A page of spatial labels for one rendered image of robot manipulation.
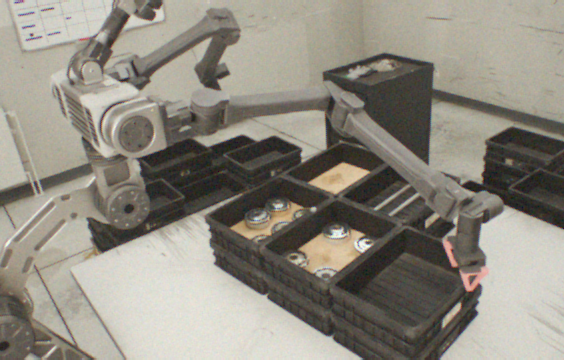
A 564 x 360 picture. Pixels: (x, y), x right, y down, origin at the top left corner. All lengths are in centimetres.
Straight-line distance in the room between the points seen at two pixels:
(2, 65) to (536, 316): 381
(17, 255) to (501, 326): 150
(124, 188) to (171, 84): 325
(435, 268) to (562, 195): 133
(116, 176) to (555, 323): 143
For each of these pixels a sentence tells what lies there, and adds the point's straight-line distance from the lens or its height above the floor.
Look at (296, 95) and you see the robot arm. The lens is 144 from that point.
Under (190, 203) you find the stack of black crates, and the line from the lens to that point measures 311.
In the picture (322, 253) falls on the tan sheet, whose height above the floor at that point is 83.
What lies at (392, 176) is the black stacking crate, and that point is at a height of 87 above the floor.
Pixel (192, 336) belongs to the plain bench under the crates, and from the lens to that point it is 176.
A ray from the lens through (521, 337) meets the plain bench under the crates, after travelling 176.
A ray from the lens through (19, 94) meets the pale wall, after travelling 441.
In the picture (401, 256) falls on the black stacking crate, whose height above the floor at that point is 83.
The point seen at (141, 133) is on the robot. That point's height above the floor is 145.
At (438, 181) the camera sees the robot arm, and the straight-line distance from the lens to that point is 130.
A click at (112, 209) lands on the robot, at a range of 160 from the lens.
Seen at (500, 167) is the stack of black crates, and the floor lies 46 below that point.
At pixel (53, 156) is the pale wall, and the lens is 459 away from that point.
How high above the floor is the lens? 191
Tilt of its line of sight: 28 degrees down
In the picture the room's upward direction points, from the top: 5 degrees counter-clockwise
